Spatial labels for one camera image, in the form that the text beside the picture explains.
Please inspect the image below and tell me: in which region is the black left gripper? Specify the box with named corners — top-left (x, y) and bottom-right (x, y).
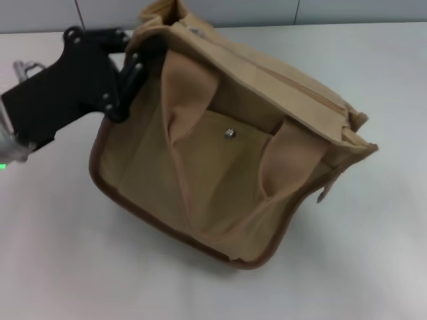
top-left (1, 27), bottom-right (167, 151)

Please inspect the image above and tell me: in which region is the khaki canvas food bag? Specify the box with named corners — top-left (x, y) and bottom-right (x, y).
top-left (88, 0), bottom-right (380, 271)

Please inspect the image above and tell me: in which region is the silver metal shackle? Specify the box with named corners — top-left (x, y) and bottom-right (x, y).
top-left (12, 59), bottom-right (46, 83)

